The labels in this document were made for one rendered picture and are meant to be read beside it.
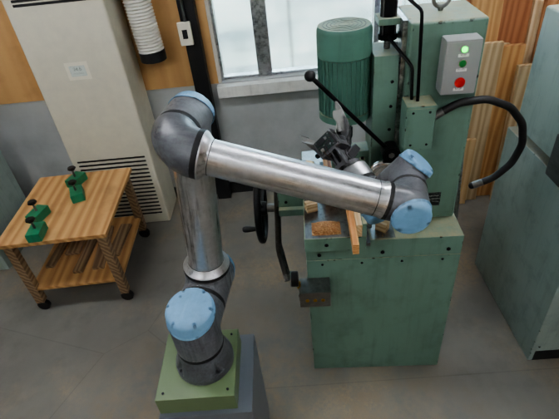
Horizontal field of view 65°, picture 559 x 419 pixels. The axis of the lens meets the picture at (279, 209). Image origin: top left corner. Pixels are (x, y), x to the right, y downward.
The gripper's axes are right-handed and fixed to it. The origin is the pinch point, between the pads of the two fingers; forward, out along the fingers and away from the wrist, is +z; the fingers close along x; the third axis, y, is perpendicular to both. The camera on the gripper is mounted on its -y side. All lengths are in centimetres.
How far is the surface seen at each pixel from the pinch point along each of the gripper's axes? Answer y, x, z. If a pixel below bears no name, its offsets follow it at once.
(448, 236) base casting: -51, 2, -43
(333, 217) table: -25.2, 25.0, -18.4
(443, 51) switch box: -15.9, -36.5, -4.3
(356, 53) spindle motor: -7.8, -18.8, 11.4
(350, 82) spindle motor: -11.9, -11.3, 8.0
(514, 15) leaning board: -168, -73, 54
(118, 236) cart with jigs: -48, 166, 69
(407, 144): -23.3, -11.3, -15.9
